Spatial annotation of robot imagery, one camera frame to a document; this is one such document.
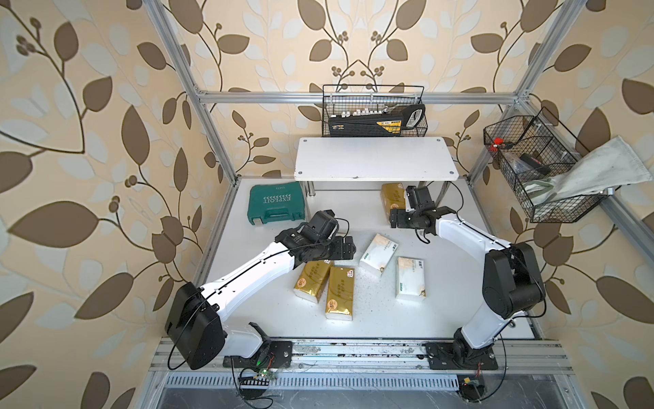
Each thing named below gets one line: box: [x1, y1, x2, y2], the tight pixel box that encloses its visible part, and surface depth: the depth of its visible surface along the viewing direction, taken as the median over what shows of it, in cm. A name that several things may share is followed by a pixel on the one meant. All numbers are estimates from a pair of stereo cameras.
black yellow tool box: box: [327, 103, 426, 138], surface depth 84 cm
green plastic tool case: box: [246, 181, 305, 225], surface depth 108 cm
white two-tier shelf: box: [293, 136, 459, 197], surface depth 82 cm
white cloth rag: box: [523, 135, 654, 205], surface depth 61 cm
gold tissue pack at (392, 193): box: [380, 182, 407, 224], surface depth 101 cm
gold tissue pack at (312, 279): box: [292, 259, 333, 304], surface depth 84 cm
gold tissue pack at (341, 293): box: [325, 265, 356, 322], surface depth 82 cm
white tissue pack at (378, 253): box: [359, 233, 399, 275], surface depth 93 cm
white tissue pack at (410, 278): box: [395, 255, 427, 301], surface depth 86 cm
